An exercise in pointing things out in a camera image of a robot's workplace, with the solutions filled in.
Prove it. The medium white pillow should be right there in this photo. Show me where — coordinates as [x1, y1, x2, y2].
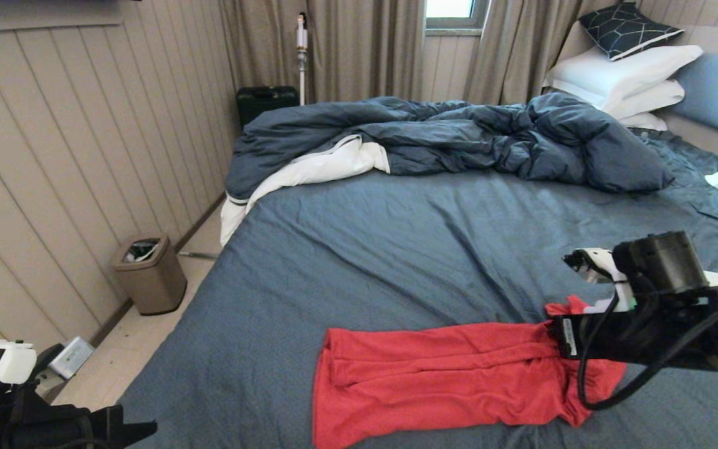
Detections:
[602, 79, 685, 120]

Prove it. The grey framed window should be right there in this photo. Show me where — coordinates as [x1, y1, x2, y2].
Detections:
[424, 0, 489, 29]

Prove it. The dark geometric patterned cushion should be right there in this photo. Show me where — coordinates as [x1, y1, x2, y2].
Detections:
[577, 3, 684, 62]

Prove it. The red printed t-shirt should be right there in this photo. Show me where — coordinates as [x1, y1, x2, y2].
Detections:
[312, 295, 628, 449]

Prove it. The wide beige curtain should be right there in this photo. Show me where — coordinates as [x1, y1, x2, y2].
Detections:
[219, 0, 425, 104]

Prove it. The dark blue crumpled duvet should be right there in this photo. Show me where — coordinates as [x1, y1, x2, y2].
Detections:
[220, 92, 676, 246]

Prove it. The narrow beige curtain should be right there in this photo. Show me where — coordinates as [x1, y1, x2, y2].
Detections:
[462, 0, 640, 105]

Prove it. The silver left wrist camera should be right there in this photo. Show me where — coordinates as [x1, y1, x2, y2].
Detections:
[49, 337, 95, 380]

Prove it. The black hard-shell suitcase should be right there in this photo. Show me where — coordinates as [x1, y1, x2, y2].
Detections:
[237, 86, 300, 129]

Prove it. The white stick vacuum cleaner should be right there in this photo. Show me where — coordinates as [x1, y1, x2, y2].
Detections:
[295, 12, 309, 105]

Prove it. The flat white pillow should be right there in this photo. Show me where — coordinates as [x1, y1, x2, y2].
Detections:
[618, 112, 668, 132]

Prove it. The brown square trash bin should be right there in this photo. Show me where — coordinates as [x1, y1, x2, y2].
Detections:
[112, 234, 188, 316]

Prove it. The blue-grey bed sheet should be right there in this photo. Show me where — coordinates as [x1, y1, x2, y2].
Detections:
[116, 128, 718, 449]

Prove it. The large white pillow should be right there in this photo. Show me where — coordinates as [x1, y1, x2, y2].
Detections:
[543, 45, 702, 111]

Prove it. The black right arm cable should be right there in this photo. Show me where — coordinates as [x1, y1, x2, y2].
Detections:
[576, 284, 718, 412]

